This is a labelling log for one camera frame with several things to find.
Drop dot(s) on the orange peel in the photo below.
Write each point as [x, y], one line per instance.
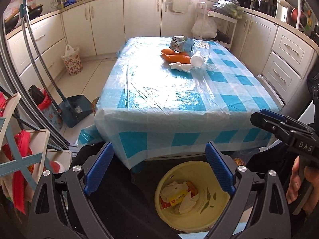
[171, 56]

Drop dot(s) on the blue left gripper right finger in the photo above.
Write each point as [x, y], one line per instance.
[222, 172]

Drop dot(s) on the white plastic bag hanging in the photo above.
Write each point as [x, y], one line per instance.
[205, 27]

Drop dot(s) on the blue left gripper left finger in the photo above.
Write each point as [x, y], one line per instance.
[95, 167]

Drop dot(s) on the bag of green vegetables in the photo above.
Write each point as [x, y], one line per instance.
[231, 8]

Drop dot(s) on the blue dustpan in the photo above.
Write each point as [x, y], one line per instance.
[75, 109]

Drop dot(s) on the green white milk carton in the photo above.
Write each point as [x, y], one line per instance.
[181, 44]

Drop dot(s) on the yellow trash bucket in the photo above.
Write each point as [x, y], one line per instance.
[209, 206]

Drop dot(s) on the clear plastic bottle white cap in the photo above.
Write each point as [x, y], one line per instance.
[200, 53]

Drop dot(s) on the yellow red snack wrapper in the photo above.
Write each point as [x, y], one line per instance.
[181, 197]

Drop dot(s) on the white shelf rack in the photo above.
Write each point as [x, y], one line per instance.
[226, 27]

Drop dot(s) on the black wok pan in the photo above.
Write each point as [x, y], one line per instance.
[34, 12]

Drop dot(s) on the white hanging cutting board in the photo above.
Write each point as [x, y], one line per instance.
[178, 6]

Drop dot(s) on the white tissue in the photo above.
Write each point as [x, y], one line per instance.
[181, 67]

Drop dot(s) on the floral shopping bag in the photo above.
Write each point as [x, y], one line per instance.
[72, 60]

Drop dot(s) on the blue checkered plastic tablecloth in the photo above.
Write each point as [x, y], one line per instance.
[148, 110]

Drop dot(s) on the blue handled broom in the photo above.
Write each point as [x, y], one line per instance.
[24, 15]

